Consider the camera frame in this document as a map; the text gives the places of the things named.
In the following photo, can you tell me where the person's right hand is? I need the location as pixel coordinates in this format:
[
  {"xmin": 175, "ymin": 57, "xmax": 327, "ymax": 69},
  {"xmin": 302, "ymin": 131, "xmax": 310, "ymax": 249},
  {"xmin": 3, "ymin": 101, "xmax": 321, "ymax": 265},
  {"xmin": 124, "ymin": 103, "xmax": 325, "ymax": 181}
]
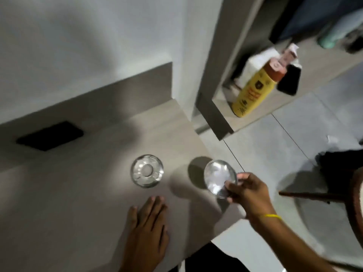
[{"xmin": 225, "ymin": 172, "xmax": 281, "ymax": 223}]

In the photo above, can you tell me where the clear drinking glass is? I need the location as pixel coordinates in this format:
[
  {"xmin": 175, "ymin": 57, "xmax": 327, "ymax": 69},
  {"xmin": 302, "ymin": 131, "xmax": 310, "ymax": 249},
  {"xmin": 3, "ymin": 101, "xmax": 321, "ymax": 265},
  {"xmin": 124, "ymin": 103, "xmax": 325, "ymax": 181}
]
[
  {"xmin": 130, "ymin": 155, "xmax": 164, "ymax": 189},
  {"xmin": 204, "ymin": 159, "xmax": 238, "ymax": 200}
]

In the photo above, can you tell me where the person's left forearm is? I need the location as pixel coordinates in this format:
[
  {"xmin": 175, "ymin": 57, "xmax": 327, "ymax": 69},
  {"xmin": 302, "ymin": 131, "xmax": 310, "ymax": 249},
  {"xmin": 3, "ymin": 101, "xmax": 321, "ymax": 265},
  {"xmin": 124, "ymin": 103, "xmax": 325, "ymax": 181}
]
[{"xmin": 119, "ymin": 251, "xmax": 171, "ymax": 272}]

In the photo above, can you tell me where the grey wooden shelf unit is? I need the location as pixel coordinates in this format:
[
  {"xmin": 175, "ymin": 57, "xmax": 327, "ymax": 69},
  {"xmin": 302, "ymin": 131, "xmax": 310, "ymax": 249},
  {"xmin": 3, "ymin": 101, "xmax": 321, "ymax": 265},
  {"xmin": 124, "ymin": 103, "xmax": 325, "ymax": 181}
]
[{"xmin": 191, "ymin": 0, "xmax": 363, "ymax": 141}]

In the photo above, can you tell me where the person's dark clothing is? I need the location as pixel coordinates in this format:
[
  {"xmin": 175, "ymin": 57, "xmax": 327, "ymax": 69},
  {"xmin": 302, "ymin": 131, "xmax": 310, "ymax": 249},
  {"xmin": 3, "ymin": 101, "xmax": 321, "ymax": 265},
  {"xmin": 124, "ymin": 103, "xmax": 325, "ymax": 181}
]
[{"xmin": 177, "ymin": 242, "xmax": 251, "ymax": 272}]

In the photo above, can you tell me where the black socket panel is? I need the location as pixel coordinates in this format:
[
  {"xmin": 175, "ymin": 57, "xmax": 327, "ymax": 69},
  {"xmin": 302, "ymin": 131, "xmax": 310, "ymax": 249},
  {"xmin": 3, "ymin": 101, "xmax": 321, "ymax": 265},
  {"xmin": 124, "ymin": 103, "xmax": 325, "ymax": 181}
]
[{"xmin": 16, "ymin": 121, "xmax": 85, "ymax": 152}]

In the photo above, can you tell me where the pink paper packet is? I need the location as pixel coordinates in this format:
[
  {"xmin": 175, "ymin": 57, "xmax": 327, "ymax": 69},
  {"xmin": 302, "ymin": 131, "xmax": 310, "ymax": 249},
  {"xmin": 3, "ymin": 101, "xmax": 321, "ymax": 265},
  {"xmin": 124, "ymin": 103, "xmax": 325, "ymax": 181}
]
[{"xmin": 279, "ymin": 43, "xmax": 300, "ymax": 67}]

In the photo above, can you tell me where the person's right forearm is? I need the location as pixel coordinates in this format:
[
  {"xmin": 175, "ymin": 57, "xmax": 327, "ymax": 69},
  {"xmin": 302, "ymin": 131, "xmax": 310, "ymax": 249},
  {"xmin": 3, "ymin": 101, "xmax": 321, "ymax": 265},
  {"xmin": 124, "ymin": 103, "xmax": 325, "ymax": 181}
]
[{"xmin": 251, "ymin": 215, "xmax": 345, "ymax": 272}]

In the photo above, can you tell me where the yellow bottle with orange cap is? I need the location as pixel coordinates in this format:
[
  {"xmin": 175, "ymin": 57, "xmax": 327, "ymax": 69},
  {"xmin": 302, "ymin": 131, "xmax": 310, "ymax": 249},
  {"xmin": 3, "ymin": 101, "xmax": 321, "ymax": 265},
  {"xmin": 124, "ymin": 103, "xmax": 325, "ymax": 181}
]
[{"xmin": 231, "ymin": 58, "xmax": 287, "ymax": 119}]

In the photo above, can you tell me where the wooden chair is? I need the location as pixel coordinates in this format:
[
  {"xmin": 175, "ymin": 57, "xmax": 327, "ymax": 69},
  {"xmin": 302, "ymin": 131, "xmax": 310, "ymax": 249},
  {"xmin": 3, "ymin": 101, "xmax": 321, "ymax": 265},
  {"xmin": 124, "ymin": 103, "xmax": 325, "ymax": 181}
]
[{"xmin": 278, "ymin": 167, "xmax": 363, "ymax": 251}]

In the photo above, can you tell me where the black cloth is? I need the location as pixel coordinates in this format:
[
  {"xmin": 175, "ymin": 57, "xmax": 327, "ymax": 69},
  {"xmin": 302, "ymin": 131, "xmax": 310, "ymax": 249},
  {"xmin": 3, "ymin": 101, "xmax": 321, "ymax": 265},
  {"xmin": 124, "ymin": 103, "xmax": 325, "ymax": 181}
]
[{"xmin": 315, "ymin": 149, "xmax": 363, "ymax": 193}]

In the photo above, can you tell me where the person's left hand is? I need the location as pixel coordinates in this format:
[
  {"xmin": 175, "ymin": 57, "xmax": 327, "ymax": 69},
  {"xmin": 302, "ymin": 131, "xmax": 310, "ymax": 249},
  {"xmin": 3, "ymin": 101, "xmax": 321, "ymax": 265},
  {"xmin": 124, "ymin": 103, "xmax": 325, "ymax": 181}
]
[{"xmin": 126, "ymin": 196, "xmax": 170, "ymax": 254}]

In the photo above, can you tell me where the white container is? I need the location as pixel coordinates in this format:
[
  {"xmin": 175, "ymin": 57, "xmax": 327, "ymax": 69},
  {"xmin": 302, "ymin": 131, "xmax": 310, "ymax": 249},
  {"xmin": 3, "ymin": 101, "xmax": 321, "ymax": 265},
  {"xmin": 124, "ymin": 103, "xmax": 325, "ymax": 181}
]
[{"xmin": 235, "ymin": 47, "xmax": 281, "ymax": 89}]

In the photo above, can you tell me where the dark blue cloth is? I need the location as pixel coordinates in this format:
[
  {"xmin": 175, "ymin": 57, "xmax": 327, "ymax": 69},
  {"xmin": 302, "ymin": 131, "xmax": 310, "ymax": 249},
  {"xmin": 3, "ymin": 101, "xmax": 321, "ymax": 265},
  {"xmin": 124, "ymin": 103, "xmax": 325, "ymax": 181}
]
[{"xmin": 269, "ymin": 0, "xmax": 363, "ymax": 43}]

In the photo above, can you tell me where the teal bottle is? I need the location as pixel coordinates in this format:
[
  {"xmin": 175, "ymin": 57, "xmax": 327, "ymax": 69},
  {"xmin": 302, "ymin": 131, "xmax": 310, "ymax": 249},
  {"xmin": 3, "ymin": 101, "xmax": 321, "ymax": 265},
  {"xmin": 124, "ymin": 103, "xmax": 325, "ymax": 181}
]
[{"xmin": 317, "ymin": 9, "xmax": 363, "ymax": 49}]

